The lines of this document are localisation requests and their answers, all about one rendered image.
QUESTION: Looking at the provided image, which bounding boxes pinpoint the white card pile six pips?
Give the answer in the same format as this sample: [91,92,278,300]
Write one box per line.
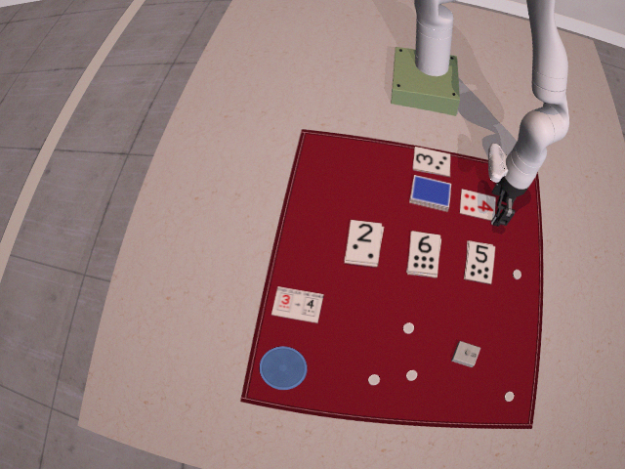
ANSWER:
[406,230,443,279]

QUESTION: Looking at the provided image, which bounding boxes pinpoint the pale wide rule card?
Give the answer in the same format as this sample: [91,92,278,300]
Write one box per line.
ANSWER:
[271,286,326,324]

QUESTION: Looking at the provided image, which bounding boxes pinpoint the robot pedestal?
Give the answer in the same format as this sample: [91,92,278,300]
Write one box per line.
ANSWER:
[390,46,462,117]

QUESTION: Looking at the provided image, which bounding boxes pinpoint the blue-backed plywood card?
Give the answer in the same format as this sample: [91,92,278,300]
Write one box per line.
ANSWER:
[458,188,498,218]

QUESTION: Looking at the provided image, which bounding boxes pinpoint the blue flat disc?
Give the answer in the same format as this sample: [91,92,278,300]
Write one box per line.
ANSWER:
[259,345,309,391]

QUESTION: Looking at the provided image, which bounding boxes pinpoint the white card pile five pips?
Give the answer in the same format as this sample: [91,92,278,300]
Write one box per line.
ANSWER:
[463,239,497,283]

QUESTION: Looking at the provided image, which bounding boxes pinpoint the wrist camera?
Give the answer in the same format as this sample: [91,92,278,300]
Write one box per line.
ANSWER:
[487,143,510,180]

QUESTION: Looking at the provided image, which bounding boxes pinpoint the blue-backed card stock pile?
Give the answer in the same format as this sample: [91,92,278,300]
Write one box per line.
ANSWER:
[408,174,453,214]

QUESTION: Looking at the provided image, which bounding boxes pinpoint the grey block with peg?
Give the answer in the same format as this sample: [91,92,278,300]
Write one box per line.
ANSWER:
[450,340,482,367]

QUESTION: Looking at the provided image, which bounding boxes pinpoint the white card pile two pips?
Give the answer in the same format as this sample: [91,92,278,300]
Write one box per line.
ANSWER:
[344,219,385,269]

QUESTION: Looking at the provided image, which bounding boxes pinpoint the pale beige stone table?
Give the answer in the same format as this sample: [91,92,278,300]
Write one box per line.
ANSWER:
[76,0,625,469]

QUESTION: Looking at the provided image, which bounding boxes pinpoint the red felt mat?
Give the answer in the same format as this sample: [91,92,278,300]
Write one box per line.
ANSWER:
[239,129,542,430]

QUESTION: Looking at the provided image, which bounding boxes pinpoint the white card three pips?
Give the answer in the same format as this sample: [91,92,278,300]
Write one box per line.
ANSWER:
[412,146,452,177]

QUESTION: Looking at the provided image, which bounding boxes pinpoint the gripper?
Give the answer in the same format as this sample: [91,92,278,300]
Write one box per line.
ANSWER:
[490,177,527,228]

